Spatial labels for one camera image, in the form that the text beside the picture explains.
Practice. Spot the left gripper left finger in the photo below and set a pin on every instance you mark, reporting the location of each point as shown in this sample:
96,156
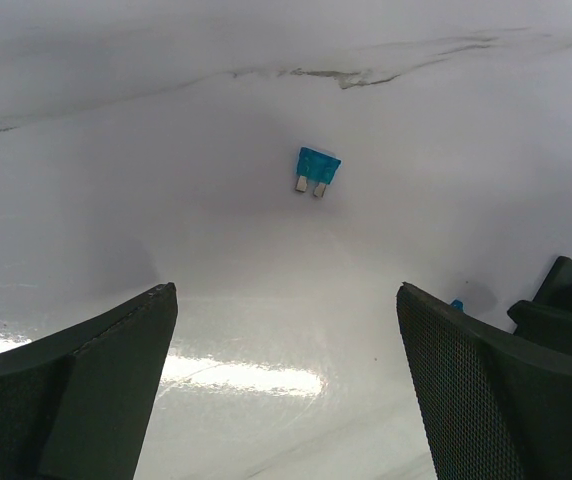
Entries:
76,404

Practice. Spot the blue blade fuse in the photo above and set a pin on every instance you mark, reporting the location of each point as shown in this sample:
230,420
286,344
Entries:
317,167

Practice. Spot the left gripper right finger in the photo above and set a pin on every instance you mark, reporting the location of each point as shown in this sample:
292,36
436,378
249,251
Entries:
493,405

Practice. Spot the black fuse box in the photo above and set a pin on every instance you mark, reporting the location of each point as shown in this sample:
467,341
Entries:
546,320

